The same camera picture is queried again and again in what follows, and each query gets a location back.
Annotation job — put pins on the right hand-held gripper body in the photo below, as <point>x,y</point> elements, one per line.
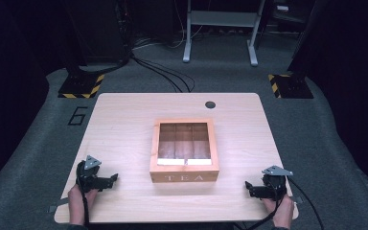
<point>274,183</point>

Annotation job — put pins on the black stand base hazard stripes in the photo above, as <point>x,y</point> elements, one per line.
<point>289,86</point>
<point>81,87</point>

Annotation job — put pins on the grey metal table bracket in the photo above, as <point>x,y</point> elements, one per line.
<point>58,205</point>
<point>297,200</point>

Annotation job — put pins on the person's right hand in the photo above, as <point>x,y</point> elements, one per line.
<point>282,211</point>

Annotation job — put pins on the person's left hand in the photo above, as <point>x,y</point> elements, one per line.
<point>76,201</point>

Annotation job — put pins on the wooden tea box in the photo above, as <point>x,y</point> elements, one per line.
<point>185,172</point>

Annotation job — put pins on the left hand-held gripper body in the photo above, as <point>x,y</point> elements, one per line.
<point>89,174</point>

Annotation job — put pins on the white tea bag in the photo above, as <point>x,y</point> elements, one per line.
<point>199,162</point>
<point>170,162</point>

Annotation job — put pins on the white metal desk frame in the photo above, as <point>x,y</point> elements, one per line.
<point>218,19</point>

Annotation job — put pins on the black equipment cabinet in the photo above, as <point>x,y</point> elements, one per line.
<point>99,28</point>

